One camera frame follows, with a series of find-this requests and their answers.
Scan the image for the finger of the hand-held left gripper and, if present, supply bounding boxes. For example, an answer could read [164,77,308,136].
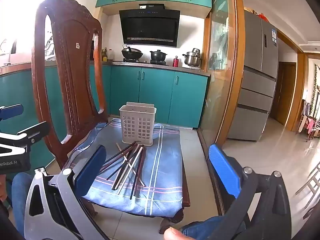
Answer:
[0,104,24,121]
[16,122,50,144]

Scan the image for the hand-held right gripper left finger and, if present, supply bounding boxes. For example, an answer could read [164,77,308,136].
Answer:
[24,144,110,240]

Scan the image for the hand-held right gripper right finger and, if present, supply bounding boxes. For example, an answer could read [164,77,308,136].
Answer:
[209,144,292,240]

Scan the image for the pile of chopsticks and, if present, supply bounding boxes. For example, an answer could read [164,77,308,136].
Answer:
[99,141,147,200]

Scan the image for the white plastic lattice basket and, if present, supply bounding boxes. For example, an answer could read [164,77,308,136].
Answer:
[119,102,157,146]

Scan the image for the person's right hand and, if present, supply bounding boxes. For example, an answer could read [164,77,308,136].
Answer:
[164,227,187,240]

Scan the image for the person's left leg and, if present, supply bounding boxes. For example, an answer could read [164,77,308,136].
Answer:
[11,172,34,233]

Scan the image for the person's leg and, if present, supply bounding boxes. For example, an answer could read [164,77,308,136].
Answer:
[11,172,34,233]
[179,215,249,240]

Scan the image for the person's right leg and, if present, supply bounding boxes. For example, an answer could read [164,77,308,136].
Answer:
[179,215,249,240]

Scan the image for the blue plaid cloth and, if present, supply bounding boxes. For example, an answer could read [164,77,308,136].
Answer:
[66,119,184,217]

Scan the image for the white dish rack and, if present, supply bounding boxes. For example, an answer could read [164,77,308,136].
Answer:
[44,35,56,58]

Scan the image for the silver refrigerator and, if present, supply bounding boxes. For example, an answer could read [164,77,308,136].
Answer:
[226,10,279,142]

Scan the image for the carved wooden chair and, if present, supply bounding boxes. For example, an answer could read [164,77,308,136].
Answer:
[31,0,191,233]

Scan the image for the grey metal rack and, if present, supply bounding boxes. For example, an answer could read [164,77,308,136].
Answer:
[295,161,320,219]

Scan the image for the clothes drying rack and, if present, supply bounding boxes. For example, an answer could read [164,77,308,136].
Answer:
[297,99,320,142]

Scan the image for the teal base kitchen cabinets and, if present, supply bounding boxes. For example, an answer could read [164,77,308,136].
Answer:
[0,64,210,178]

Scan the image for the brown wooden door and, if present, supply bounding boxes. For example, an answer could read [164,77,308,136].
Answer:
[270,61,298,127]

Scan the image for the grey kitchen countertop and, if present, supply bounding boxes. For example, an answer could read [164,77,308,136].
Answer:
[0,59,211,77]

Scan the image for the stainless steel pot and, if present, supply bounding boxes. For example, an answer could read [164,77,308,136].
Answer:
[182,47,202,67]

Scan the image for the wooden framed glass sliding door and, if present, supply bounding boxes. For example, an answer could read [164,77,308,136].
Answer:
[196,0,247,217]

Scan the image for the gas stove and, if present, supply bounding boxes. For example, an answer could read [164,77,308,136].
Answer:
[122,58,168,65]

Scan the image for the black wok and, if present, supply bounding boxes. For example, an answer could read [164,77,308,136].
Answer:
[121,44,144,60]

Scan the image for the green hanging garland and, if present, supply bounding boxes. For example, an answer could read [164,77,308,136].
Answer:
[312,64,320,120]

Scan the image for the black cooking pot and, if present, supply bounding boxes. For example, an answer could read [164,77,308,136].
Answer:
[149,50,167,61]

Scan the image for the black range hood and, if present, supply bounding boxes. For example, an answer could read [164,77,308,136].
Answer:
[119,4,181,47]

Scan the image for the wooden doorway frame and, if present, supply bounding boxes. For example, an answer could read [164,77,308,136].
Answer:
[276,30,309,132]

